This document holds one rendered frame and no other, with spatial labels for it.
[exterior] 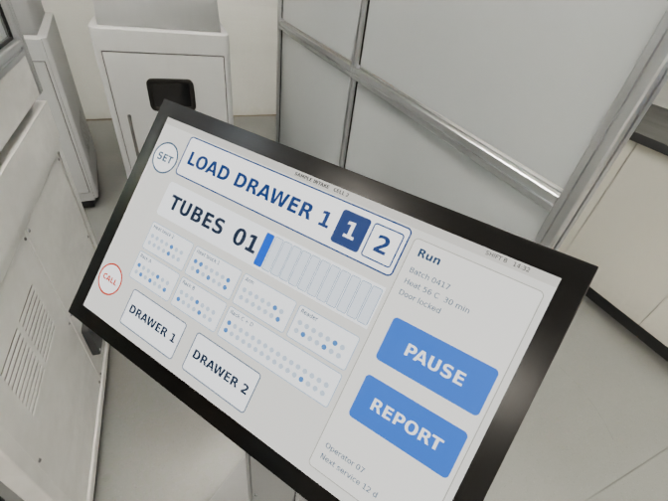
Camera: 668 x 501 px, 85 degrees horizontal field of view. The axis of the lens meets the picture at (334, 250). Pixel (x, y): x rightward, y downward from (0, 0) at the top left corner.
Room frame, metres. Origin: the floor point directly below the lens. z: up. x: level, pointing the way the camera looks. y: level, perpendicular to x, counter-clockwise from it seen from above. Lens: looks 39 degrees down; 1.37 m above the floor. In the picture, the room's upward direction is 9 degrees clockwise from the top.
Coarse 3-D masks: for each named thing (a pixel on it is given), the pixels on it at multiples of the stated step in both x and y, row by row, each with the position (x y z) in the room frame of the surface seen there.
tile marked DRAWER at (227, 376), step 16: (192, 352) 0.24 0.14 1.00; (208, 352) 0.23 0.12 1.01; (224, 352) 0.23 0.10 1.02; (192, 368) 0.22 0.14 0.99; (208, 368) 0.22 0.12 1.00; (224, 368) 0.22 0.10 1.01; (240, 368) 0.22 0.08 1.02; (208, 384) 0.21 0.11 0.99; (224, 384) 0.21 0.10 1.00; (240, 384) 0.21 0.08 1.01; (256, 384) 0.21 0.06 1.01; (224, 400) 0.20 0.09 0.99; (240, 400) 0.20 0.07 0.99
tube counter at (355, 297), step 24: (240, 240) 0.32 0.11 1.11; (264, 240) 0.31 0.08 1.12; (288, 240) 0.31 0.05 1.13; (264, 264) 0.29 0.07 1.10; (288, 264) 0.29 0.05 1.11; (312, 264) 0.28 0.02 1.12; (336, 264) 0.28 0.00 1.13; (312, 288) 0.27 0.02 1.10; (336, 288) 0.26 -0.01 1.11; (360, 288) 0.26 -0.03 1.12; (384, 288) 0.26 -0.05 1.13; (336, 312) 0.25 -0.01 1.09; (360, 312) 0.24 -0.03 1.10
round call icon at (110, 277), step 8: (104, 264) 0.33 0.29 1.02; (112, 264) 0.33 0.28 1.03; (104, 272) 0.32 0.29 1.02; (112, 272) 0.32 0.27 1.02; (120, 272) 0.32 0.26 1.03; (96, 280) 0.32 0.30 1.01; (104, 280) 0.32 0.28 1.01; (112, 280) 0.31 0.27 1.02; (120, 280) 0.31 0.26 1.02; (96, 288) 0.31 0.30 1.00; (104, 288) 0.31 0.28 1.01; (112, 288) 0.31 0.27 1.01; (112, 296) 0.30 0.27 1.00
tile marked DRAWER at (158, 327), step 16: (128, 304) 0.29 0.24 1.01; (144, 304) 0.28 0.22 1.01; (128, 320) 0.27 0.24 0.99; (144, 320) 0.27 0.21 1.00; (160, 320) 0.27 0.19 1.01; (176, 320) 0.27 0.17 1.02; (144, 336) 0.26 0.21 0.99; (160, 336) 0.25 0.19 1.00; (176, 336) 0.25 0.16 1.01; (160, 352) 0.24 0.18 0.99
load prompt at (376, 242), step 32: (192, 160) 0.40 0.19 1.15; (224, 160) 0.39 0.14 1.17; (224, 192) 0.36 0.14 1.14; (256, 192) 0.35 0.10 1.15; (288, 192) 0.35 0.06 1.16; (320, 192) 0.34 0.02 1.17; (288, 224) 0.32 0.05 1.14; (320, 224) 0.31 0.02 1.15; (352, 224) 0.31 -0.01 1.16; (384, 224) 0.30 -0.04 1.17; (352, 256) 0.28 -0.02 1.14; (384, 256) 0.28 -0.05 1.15
